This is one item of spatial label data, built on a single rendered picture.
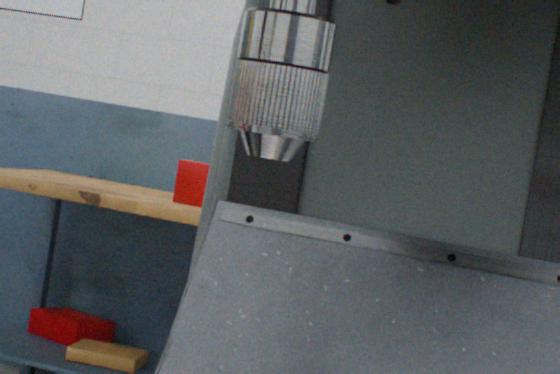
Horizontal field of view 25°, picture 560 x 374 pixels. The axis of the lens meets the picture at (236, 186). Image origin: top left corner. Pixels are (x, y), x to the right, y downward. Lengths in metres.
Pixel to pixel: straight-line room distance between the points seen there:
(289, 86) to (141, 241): 4.64
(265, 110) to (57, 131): 4.82
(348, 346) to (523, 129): 0.21
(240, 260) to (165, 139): 4.21
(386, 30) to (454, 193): 0.14
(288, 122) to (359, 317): 0.38
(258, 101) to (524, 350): 0.40
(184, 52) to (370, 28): 4.22
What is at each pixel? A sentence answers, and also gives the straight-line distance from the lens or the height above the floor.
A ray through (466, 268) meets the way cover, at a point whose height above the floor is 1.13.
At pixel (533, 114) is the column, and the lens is 0.98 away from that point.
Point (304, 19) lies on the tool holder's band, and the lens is 0.61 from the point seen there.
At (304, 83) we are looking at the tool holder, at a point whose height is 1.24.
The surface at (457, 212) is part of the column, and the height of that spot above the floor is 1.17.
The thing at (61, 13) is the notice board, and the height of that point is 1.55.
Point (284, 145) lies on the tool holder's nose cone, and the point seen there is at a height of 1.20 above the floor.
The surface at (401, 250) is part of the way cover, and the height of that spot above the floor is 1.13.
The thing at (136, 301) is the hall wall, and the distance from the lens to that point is 5.27.
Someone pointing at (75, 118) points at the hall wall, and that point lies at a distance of 5.38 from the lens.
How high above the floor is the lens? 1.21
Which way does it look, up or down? 3 degrees down
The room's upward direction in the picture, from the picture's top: 9 degrees clockwise
